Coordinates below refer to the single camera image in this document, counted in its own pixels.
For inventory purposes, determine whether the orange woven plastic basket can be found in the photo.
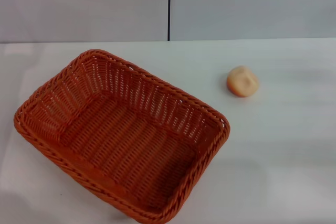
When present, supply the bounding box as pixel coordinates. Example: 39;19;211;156
13;48;231;224

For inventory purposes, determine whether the round pale bread bun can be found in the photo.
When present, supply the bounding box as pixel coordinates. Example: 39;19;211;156
226;65;260;98

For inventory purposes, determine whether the black vertical wall strip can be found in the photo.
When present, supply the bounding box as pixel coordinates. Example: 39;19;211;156
166;0;172;41

